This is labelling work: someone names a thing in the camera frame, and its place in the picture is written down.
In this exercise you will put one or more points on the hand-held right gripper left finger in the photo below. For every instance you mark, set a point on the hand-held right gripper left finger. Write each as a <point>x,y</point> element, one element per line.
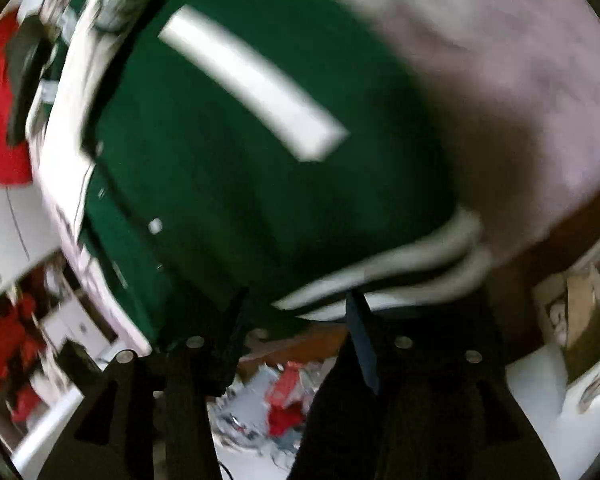
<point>227,330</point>

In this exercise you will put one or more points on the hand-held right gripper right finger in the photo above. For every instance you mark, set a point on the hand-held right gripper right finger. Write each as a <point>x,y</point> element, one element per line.
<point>361,345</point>

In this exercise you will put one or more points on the green white-striped garment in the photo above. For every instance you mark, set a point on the green white-striped garment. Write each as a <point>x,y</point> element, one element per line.
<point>230,185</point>

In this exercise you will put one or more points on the red packet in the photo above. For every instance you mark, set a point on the red packet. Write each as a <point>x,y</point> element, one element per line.
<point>287,395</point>

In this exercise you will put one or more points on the cardboard box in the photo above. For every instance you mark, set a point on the cardboard box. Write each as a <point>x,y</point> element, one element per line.
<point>580,310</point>

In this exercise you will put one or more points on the red cloth pile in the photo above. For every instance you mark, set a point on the red cloth pile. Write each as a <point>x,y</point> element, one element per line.
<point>5,340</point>

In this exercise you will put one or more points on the pale floral bedsheet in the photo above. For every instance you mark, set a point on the pale floral bedsheet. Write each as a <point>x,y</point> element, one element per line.
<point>505,85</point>

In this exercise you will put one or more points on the dark cloth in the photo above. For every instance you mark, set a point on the dark cloth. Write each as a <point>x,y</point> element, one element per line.
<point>25,80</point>

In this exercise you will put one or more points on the wooden bed frame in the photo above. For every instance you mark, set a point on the wooden bed frame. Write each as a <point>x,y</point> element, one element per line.
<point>555,245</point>

